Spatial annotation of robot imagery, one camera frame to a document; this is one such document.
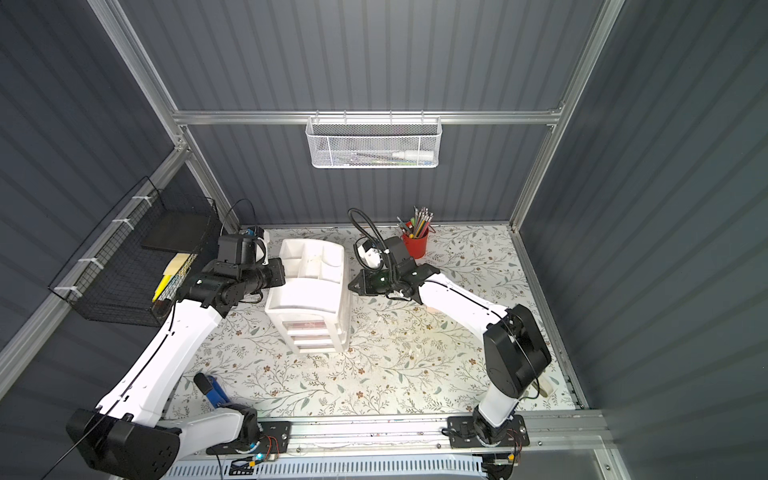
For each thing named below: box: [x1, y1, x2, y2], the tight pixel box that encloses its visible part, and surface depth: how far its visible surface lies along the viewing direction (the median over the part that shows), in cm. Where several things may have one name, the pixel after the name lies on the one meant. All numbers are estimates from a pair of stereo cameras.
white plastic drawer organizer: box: [265, 238, 352, 354], surface depth 79 cm
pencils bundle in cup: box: [396, 206, 434, 239], surface depth 104 cm
